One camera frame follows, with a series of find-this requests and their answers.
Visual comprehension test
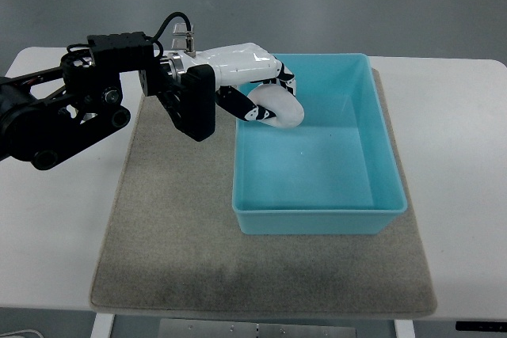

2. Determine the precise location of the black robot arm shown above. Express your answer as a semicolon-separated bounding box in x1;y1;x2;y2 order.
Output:
1;12;215;170

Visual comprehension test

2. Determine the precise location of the upper floor socket plate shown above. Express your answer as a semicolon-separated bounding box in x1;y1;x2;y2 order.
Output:
172;22;192;36

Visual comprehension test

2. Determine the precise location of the blue plastic box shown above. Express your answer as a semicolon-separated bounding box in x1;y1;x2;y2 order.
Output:
232;53;408;235

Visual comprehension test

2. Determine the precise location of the lower floor socket plate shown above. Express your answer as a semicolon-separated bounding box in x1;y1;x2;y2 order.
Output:
171;37;187;51

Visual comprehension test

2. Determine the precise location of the white bunny toy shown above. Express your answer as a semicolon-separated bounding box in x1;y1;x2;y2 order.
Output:
247;84;304;128

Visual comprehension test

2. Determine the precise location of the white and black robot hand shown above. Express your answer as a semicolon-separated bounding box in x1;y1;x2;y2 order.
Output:
167;43;297;121

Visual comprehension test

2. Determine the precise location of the metal plate under table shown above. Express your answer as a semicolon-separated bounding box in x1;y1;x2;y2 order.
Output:
158;318;357;338

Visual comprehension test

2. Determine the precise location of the grey felt mat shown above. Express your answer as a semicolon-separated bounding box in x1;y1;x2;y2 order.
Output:
89;67;438;313

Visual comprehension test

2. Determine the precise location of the floor socket plate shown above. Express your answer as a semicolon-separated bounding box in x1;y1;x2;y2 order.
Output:
171;37;187;51
172;22;192;36

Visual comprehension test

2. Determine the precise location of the white table leg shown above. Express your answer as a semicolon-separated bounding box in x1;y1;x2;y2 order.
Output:
394;320;416;338
90;313;115;338

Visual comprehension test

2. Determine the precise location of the white object bottom left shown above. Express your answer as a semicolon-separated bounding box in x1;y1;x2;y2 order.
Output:
0;329;44;338

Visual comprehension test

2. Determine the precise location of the left white table leg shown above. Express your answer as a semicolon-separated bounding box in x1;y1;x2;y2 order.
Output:
90;313;115;338

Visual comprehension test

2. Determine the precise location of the black table control panel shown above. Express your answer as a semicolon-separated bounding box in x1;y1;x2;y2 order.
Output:
455;321;507;332

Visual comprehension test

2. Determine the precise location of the right white table leg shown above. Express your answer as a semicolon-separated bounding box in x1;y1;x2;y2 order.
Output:
394;320;416;338

